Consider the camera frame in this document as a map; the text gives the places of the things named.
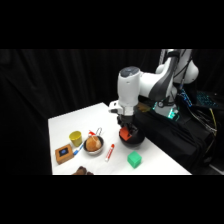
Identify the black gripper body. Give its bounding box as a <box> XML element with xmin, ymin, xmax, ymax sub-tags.
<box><xmin>117</xmin><ymin>111</ymin><xmax>136</xmax><ymax>128</ymax></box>

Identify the red cube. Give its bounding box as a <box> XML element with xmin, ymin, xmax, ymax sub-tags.
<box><xmin>119</xmin><ymin>127</ymin><xmax>132</xmax><ymax>141</ymax></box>

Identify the green cube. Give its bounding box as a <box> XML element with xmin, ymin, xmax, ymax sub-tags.
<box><xmin>127</xmin><ymin>150</ymin><xmax>143</xmax><ymax>169</ymax></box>

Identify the black bowl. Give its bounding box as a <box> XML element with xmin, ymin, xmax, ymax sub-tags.
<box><xmin>118</xmin><ymin>127</ymin><xmax>146</xmax><ymax>149</ymax></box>

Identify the red and white marker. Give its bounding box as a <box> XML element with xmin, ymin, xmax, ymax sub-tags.
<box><xmin>104</xmin><ymin>143</ymin><xmax>116</xmax><ymax>163</ymax></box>

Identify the gingerbread plush toy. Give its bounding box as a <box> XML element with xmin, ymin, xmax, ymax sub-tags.
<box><xmin>85</xmin><ymin>130</ymin><xmax>103</xmax><ymax>151</ymax></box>

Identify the black robot stand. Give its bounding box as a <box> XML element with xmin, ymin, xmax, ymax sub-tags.
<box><xmin>133</xmin><ymin>99</ymin><xmax>216</xmax><ymax>175</ymax></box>

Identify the green light on stand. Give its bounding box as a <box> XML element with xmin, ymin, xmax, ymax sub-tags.
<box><xmin>167</xmin><ymin>107</ymin><xmax>181</xmax><ymax>122</ymax></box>

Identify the yellow cup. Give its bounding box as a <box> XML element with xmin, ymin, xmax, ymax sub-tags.
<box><xmin>68</xmin><ymin>130</ymin><xmax>83</xmax><ymax>148</ymax></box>

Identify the blue and white pen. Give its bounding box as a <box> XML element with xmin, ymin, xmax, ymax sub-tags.
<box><xmin>72</xmin><ymin>142</ymin><xmax>85</xmax><ymax>157</ymax></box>

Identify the brown plush toy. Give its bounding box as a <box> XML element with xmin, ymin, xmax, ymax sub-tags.
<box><xmin>72</xmin><ymin>165</ymin><xmax>95</xmax><ymax>176</ymax></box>

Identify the wooden block with blue print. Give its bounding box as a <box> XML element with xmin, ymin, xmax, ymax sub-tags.
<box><xmin>54</xmin><ymin>143</ymin><xmax>75</xmax><ymax>165</ymax></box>

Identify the blue-lit keyboard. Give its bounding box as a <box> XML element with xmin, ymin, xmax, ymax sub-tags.
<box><xmin>195</xmin><ymin>90</ymin><xmax>222</xmax><ymax>109</ymax></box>

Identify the black curtain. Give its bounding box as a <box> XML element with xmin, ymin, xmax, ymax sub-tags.
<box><xmin>0</xmin><ymin>49</ymin><xmax>224</xmax><ymax>176</ymax></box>

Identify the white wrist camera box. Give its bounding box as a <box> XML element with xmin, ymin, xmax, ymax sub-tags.
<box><xmin>108</xmin><ymin>100</ymin><xmax>123</xmax><ymax>115</ymax></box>

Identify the small metal pan with handle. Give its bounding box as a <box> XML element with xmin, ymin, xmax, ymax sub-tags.
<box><xmin>82</xmin><ymin>126</ymin><xmax>105</xmax><ymax>156</ymax></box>

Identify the blue cable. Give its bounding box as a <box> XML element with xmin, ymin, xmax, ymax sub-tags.
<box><xmin>179</xmin><ymin>87</ymin><xmax>193</xmax><ymax>108</ymax></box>

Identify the yellow cable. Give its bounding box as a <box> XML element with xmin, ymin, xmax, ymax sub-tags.
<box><xmin>208</xmin><ymin>109</ymin><xmax>219</xmax><ymax>135</ymax></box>

